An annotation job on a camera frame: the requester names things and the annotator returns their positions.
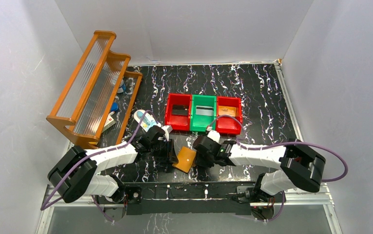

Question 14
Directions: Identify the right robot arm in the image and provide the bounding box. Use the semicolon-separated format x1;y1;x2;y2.
193;136;326;202

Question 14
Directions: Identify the blue cap container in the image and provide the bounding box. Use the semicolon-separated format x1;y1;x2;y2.
110;102;119;112

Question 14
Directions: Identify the black card in red bin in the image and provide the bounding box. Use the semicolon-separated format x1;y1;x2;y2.
171;105;189;116

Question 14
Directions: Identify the white card in green bin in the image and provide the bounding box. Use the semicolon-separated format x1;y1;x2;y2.
196;106;214;116

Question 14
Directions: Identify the red plastic bin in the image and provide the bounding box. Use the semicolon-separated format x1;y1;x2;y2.
216;96;242;135
164;93;192;131

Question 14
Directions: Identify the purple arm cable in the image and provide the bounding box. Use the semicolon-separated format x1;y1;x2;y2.
207;115;349;182
40;110;157;211

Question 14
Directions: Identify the red plastic bin right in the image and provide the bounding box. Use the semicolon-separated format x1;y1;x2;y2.
216;96;242;135

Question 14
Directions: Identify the aluminium frame rail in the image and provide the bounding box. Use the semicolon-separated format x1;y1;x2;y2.
34;63;344;234

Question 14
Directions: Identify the red plastic bin left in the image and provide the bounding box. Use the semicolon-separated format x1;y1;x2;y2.
164;93;192;131

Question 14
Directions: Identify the white blue tube package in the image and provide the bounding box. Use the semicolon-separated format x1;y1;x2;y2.
133;109;161;132

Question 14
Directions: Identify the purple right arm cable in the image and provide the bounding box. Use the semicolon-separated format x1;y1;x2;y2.
207;115;349;182

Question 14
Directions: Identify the white green small box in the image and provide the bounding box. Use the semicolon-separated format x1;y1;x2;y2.
102;112;116;132

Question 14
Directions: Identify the blue white bottle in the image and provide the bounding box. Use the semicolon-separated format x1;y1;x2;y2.
112;75;126;94

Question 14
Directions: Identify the orange wooden shelf rack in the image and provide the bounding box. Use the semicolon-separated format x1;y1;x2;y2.
46;30;143;149

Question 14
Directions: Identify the orange leather card holder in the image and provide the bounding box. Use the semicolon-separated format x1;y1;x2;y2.
172;147;196;173

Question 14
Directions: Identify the green plastic bin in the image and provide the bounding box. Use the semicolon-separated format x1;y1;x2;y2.
190;95;216;132

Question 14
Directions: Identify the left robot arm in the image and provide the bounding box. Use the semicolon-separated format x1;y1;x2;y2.
47;125;176;203

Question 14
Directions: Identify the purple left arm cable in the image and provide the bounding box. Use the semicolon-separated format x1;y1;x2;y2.
40;110;157;211

